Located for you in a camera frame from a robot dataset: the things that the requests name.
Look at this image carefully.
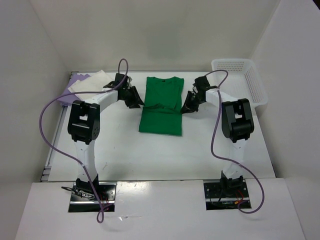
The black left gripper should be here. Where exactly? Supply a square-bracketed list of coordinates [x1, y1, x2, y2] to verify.
[120, 85, 144, 109]

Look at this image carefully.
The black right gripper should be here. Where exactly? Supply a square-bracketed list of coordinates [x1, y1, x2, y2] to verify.
[180, 90, 205, 114]

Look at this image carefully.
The green garment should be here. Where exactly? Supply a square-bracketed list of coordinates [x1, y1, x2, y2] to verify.
[138, 76, 185, 137]

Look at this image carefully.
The cream white t-shirt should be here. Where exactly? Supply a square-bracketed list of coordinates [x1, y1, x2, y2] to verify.
[68, 70, 113, 93]

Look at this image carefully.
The purple t-shirt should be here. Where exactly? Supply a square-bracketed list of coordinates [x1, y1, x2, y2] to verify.
[56, 72, 91, 107]

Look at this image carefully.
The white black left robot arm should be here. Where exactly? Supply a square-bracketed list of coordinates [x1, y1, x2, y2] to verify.
[67, 85, 144, 200]

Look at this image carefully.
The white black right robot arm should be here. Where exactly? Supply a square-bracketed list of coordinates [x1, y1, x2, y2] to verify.
[181, 89, 255, 197]

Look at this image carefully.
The white plastic laundry basket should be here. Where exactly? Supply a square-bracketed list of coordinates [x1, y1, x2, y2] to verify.
[211, 58, 268, 108]

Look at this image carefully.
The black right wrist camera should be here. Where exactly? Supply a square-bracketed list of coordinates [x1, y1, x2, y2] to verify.
[192, 76, 218, 94]

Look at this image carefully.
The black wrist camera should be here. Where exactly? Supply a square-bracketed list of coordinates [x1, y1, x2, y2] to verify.
[192, 76, 218, 94]
[103, 73, 131, 91]

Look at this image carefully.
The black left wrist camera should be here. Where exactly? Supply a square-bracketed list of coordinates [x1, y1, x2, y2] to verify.
[103, 73, 131, 91]

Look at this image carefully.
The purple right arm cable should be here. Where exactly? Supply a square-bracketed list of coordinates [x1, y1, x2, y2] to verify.
[199, 69, 266, 215]

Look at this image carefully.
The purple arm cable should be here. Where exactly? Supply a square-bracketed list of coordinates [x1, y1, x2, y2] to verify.
[199, 69, 266, 215]
[39, 58, 131, 224]

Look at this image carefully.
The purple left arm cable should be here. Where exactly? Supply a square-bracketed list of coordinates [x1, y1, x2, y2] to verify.
[39, 58, 131, 224]

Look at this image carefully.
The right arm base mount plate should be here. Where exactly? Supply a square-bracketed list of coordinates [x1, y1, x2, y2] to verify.
[203, 180, 252, 211]

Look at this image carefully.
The black cable at base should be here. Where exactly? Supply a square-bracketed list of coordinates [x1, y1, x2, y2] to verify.
[61, 184, 86, 200]

